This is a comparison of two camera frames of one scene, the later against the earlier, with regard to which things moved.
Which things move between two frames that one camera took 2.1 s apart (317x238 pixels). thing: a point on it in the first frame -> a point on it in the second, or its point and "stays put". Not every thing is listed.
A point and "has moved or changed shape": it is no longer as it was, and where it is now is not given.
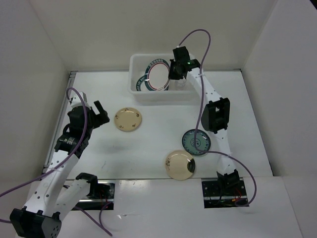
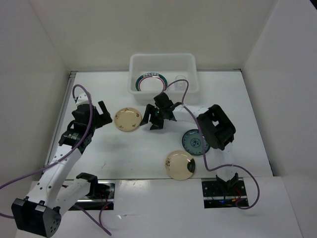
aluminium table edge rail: [59, 121] stays put
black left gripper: [101, 118] stays put
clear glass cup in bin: [180, 84] stays put
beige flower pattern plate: [128, 119] stays put
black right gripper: [171, 75] -> [150, 109]
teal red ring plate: [157, 74] has moved or changed shape
